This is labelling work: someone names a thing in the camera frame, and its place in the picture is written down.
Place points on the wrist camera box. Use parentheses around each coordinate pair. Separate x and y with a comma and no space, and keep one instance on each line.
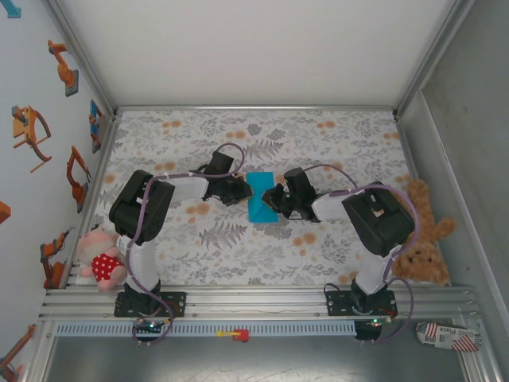
(299,183)
(222,163)

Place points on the pink plush toy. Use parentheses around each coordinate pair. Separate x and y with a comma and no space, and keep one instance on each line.
(97,246)

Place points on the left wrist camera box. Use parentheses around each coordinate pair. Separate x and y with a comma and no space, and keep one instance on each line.
(222,163)

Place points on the small circuit board green light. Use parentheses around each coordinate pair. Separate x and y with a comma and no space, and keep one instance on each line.
(151,325)
(374,322)

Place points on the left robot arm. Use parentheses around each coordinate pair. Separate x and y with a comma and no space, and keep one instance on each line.
(139,207)

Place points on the red yellow clamp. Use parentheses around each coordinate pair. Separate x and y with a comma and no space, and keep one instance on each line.
(238,335)

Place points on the aluminium back rail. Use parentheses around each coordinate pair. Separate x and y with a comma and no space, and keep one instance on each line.
(254,107)

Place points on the blue orange robot wall sticker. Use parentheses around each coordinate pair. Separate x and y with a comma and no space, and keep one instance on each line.
(95,119)

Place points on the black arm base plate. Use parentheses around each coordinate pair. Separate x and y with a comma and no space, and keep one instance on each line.
(179,304)
(334,304)

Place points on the aluminium frame post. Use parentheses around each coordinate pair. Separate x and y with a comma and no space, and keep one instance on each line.
(433,59)
(85,59)

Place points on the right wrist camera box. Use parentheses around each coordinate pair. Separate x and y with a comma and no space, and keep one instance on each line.
(299,183)

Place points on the orange gantry robot wall sticker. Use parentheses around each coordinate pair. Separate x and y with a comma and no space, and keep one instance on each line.
(24,129)

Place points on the brown teddy bear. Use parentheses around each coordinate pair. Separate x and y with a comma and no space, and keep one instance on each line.
(427,262)

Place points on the flag print paper item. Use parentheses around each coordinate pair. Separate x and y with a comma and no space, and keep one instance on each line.
(445,336)

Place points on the turquoise cloth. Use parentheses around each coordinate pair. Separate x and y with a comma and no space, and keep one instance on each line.
(262,213)

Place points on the aluminium front rail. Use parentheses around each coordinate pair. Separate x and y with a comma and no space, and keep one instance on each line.
(254,302)

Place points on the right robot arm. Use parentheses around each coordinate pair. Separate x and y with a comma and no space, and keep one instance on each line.
(378,219)

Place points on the floral print tablecloth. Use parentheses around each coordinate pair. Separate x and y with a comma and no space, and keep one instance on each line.
(254,262)

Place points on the orange block wall sticker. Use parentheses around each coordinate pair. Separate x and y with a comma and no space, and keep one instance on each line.
(4,213)

